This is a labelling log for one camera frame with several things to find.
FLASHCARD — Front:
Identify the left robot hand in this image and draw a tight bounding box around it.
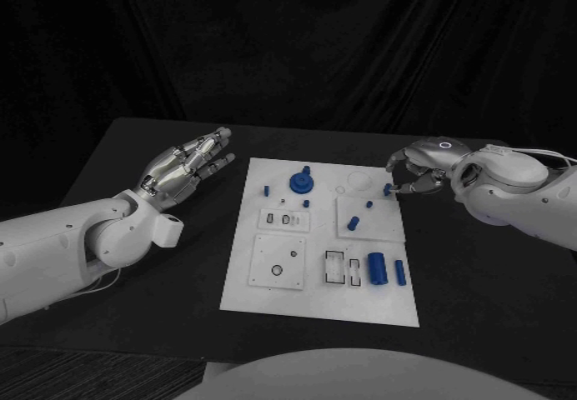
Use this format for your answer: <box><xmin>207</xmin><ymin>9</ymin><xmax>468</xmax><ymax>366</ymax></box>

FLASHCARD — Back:
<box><xmin>137</xmin><ymin>126</ymin><xmax>237</xmax><ymax>213</ymax></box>

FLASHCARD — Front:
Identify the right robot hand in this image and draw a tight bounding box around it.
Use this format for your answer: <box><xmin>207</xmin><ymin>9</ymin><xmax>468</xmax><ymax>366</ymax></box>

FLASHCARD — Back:
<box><xmin>386</xmin><ymin>136</ymin><xmax>474</xmax><ymax>196</ymax></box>

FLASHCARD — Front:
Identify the white task board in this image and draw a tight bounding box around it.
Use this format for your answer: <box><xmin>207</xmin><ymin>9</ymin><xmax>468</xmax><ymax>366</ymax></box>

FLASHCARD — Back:
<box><xmin>220</xmin><ymin>157</ymin><xmax>422</xmax><ymax>328</ymax></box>

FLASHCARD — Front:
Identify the blue gear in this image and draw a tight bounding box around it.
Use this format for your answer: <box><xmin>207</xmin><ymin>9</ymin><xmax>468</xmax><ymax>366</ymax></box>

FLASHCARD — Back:
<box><xmin>289</xmin><ymin>165</ymin><xmax>315</xmax><ymax>195</ymax></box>

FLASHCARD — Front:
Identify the large blue cylinder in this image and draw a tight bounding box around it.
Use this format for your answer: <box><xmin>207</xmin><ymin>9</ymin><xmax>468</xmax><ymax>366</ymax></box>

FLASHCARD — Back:
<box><xmin>367</xmin><ymin>252</ymin><xmax>390</xmax><ymax>286</ymax></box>

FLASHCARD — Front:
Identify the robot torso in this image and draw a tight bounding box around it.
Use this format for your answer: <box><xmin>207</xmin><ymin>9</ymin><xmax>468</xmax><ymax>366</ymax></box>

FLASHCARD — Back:
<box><xmin>173</xmin><ymin>347</ymin><xmax>554</xmax><ymax>400</ymax></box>

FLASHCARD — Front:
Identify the white cable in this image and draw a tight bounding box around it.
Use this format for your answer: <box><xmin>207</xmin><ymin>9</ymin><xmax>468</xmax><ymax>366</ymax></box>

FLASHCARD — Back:
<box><xmin>514</xmin><ymin>147</ymin><xmax>577</xmax><ymax>170</ymax></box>
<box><xmin>58</xmin><ymin>265</ymin><xmax>123</xmax><ymax>301</ymax></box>

